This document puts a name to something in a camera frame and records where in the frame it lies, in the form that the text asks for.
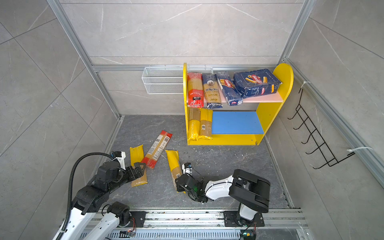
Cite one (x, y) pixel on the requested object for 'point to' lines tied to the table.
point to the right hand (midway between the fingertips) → (175, 180)
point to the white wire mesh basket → (167, 80)
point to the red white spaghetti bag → (156, 149)
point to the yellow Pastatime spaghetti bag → (194, 123)
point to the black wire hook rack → (328, 154)
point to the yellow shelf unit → (233, 124)
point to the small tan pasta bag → (136, 154)
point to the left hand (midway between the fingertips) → (138, 163)
